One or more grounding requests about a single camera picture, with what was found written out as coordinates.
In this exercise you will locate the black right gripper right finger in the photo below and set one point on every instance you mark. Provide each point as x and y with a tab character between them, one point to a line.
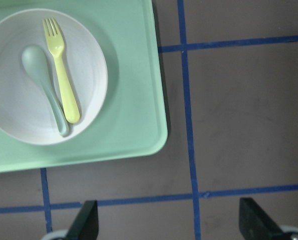
255	224

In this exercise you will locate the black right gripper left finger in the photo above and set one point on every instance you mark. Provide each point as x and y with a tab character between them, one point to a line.
86	224

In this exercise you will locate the white round plate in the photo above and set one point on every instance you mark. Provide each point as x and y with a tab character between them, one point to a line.
25	112

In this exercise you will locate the yellow plastic fork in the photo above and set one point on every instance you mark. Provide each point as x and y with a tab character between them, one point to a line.
56	47

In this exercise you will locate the mint green tray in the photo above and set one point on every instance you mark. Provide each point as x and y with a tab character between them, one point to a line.
132	120

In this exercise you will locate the pale green plastic spoon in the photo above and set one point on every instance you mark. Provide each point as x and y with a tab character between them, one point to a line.
36	66

